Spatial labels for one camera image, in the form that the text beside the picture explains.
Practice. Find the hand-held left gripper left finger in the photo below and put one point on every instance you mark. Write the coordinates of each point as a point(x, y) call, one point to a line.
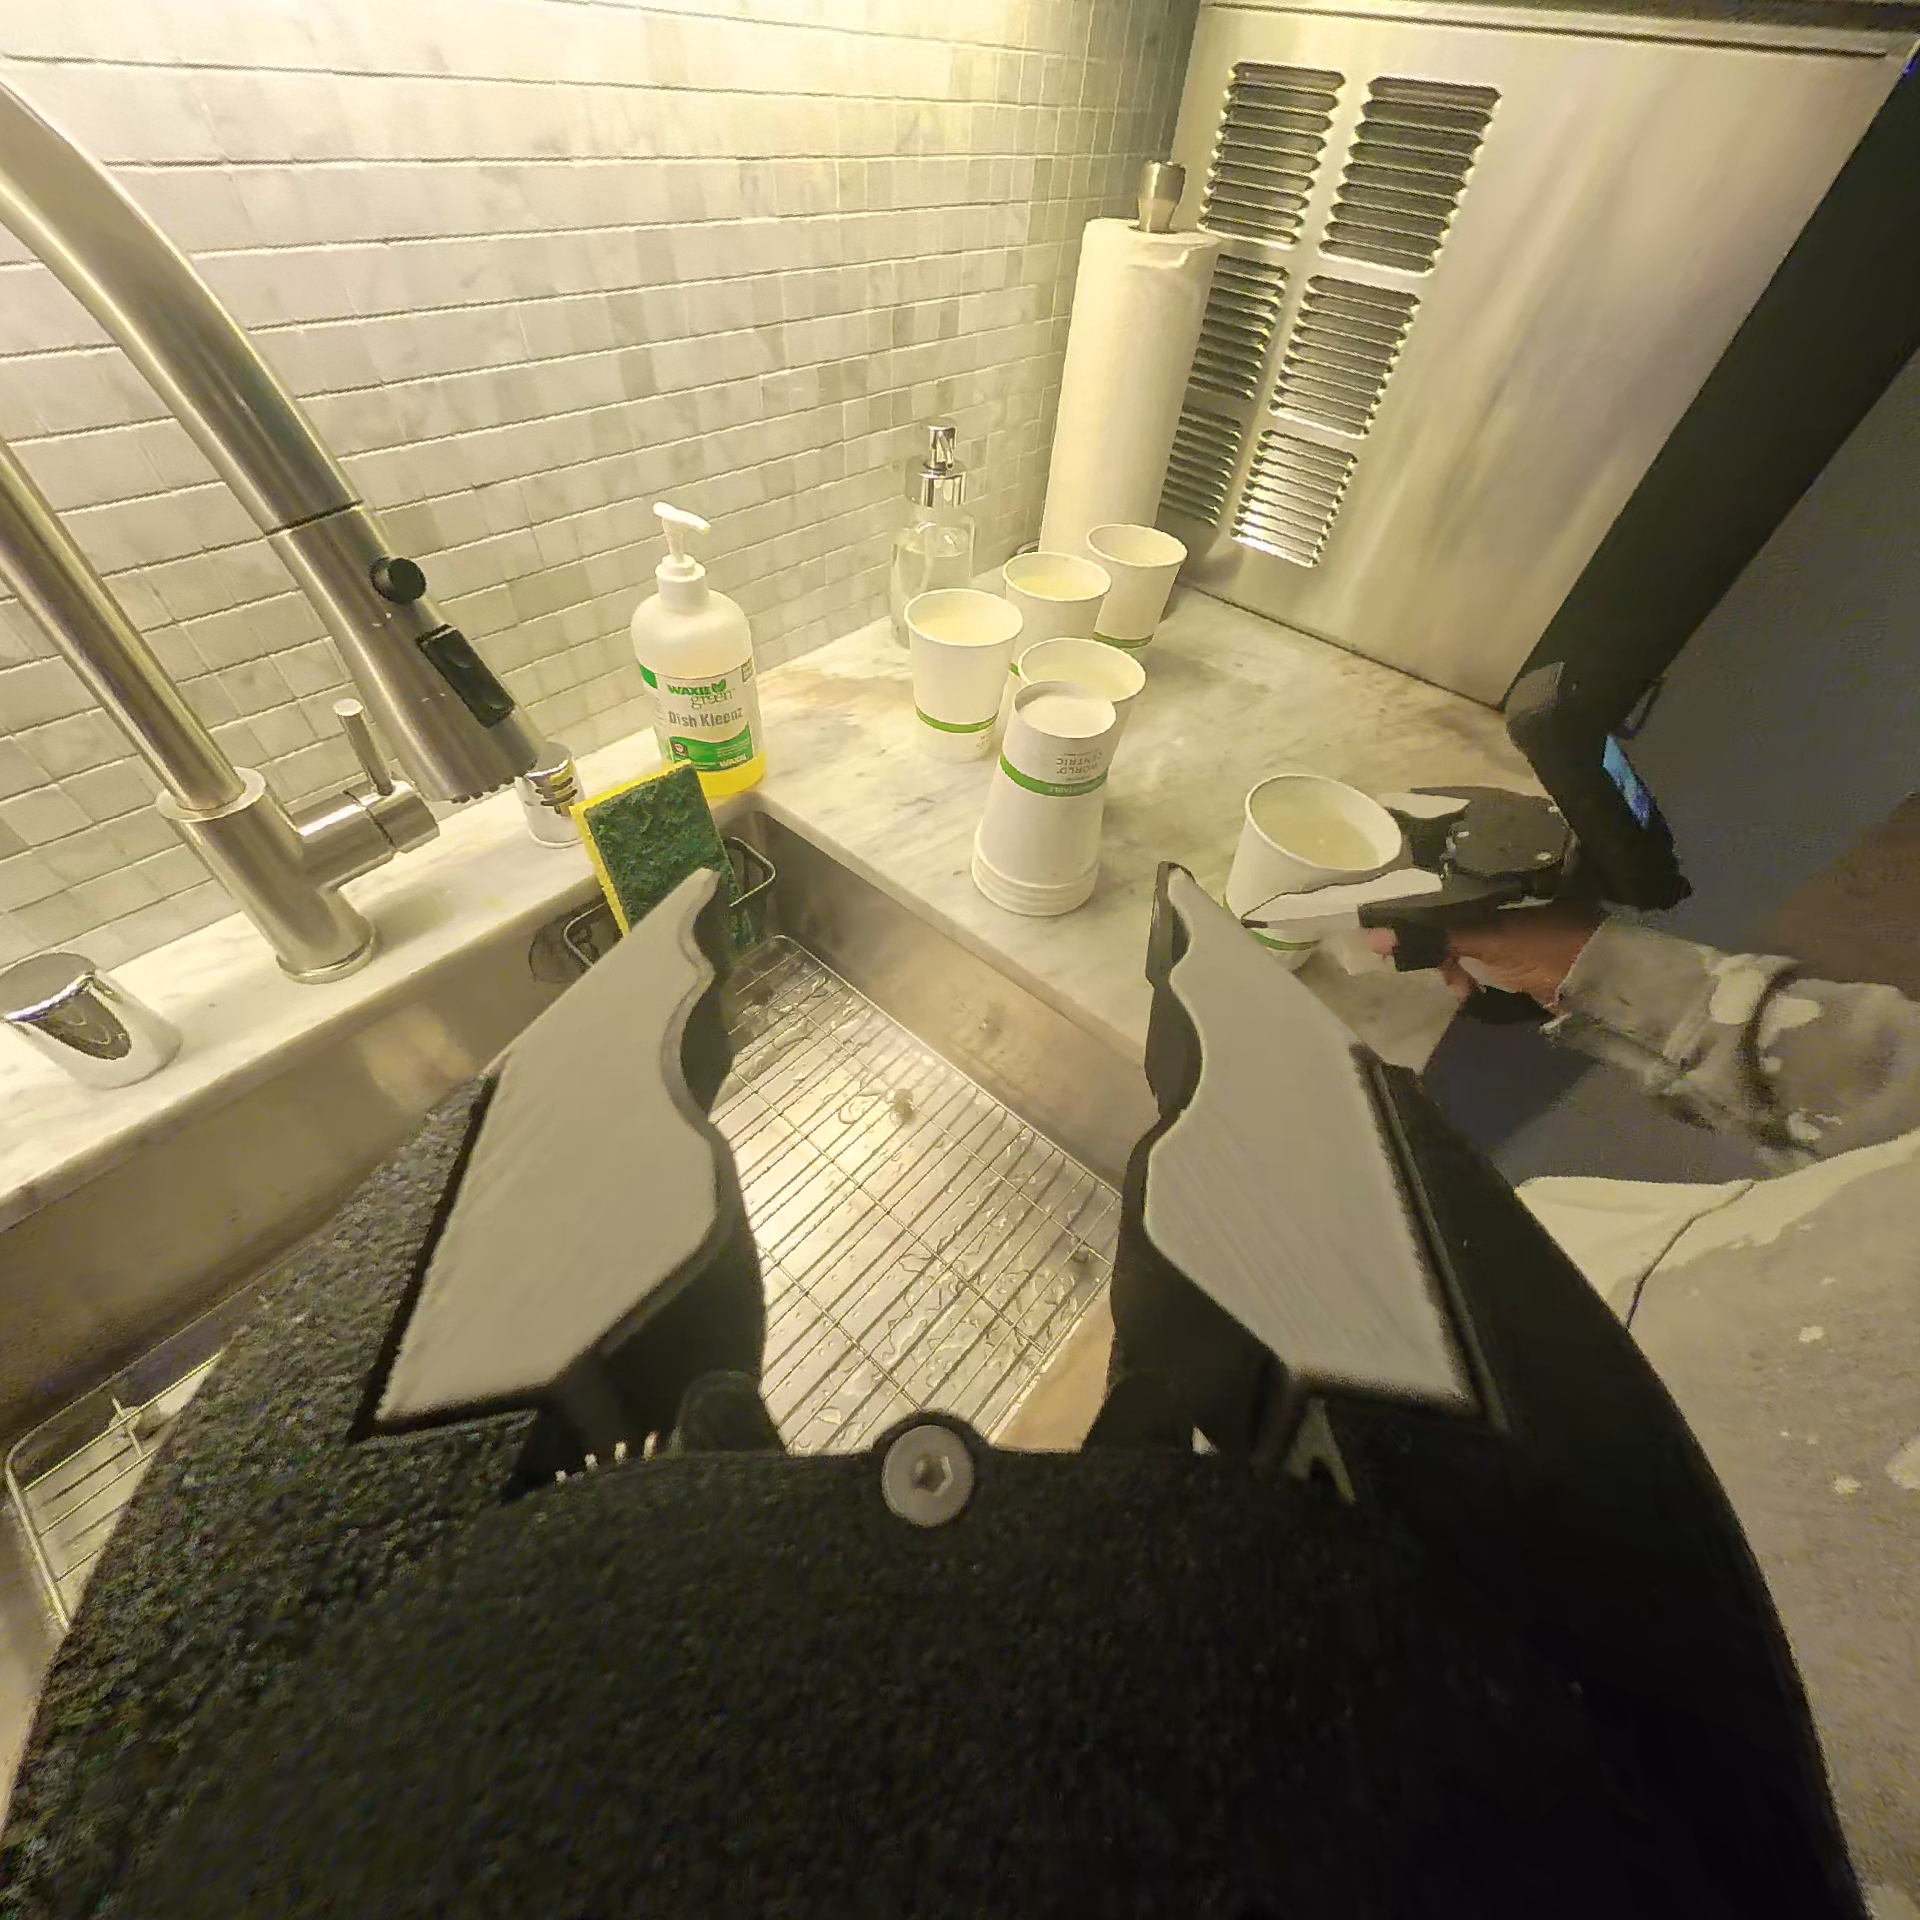
point(557, 1201)

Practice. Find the person's right hand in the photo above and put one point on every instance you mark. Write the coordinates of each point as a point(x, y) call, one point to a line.
point(1517, 962)

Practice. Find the person's pale patterned clothing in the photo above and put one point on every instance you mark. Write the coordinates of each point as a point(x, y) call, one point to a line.
point(1800, 1425)

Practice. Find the white paper cup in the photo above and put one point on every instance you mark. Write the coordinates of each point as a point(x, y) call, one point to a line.
point(1054, 609)
point(1320, 828)
point(1131, 599)
point(1079, 669)
point(961, 691)

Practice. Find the steel gooseneck faucet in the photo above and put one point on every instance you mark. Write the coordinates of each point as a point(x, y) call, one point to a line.
point(224, 375)

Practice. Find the stainless steel vented appliance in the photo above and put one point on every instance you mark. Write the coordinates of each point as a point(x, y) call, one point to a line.
point(1575, 375)

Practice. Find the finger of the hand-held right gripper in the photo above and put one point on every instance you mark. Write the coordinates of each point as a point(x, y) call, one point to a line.
point(1425, 807)
point(1349, 906)

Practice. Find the yellow green sponge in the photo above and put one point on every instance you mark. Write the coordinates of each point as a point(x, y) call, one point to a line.
point(646, 839)

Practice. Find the paper towel roll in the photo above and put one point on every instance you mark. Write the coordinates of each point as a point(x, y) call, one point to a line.
point(1126, 389)

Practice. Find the stainless steel sink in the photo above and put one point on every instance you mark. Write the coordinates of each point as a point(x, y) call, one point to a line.
point(931, 962)

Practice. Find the stack of paper cups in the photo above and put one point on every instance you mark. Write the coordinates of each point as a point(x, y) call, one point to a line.
point(1043, 826)

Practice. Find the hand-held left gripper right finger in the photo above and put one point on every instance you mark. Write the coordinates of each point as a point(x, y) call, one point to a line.
point(1290, 1201)

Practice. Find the dish soap pump bottle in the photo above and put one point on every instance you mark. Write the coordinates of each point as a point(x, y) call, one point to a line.
point(697, 675)

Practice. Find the person's right forearm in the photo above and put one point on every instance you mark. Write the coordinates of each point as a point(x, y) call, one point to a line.
point(1723, 1021)

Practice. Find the metal paper towel holder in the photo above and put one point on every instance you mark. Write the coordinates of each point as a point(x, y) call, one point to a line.
point(1161, 196)

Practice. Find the glass soap dispenser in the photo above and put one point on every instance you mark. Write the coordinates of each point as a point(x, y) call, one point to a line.
point(931, 556)

